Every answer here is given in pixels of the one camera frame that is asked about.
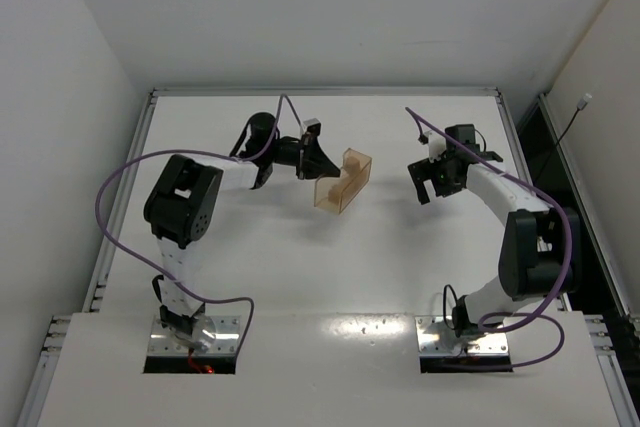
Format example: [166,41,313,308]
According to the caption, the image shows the translucent amber plastic box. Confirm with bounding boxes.
[314,148,372,215]

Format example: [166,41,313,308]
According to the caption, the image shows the wooden cube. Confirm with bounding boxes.
[327,185,341,204]
[343,157,360,176]

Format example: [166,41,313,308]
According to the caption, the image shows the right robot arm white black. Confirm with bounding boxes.
[408,124,583,336]

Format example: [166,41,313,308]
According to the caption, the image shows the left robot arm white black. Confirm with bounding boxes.
[143,112,340,350]

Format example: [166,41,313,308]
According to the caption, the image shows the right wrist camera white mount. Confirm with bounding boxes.
[418,130,447,160]

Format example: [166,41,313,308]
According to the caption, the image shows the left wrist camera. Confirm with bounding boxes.
[301,118,321,136]

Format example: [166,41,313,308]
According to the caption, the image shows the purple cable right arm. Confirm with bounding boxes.
[404,106,576,373]

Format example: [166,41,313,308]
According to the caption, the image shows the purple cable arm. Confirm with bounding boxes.
[95,93,306,343]
[404,106,576,373]

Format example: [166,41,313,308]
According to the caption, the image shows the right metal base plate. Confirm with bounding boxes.
[415,315,509,359]

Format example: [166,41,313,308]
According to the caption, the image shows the metal base plate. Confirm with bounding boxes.
[415,315,509,359]
[147,316,240,357]

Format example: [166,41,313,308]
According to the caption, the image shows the black cable with white plug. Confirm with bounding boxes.
[534,92,594,183]

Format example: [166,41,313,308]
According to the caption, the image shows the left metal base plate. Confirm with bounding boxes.
[147,316,240,357]

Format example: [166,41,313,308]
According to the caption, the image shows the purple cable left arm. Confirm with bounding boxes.
[95,93,306,343]

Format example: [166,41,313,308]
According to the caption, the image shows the aluminium table frame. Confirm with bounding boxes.
[31,88,638,426]

